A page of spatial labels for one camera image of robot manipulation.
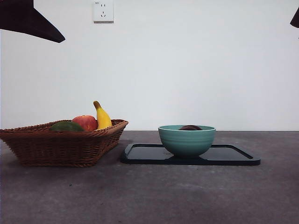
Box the teal ceramic bowl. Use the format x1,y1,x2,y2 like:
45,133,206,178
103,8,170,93
158,125,216,159

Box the brown wicker basket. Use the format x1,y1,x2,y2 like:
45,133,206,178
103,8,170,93
0,119,129,168

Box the red apple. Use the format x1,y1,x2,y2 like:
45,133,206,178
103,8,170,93
71,114,98,132

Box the yellow banana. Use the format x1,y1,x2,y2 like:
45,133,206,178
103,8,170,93
93,100,113,130

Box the green mango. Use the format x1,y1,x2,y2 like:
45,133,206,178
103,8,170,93
49,121,85,132

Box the white wall socket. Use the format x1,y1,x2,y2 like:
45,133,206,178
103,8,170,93
93,0,115,24

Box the black rectangular tray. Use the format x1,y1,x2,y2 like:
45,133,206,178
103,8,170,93
120,143,261,166

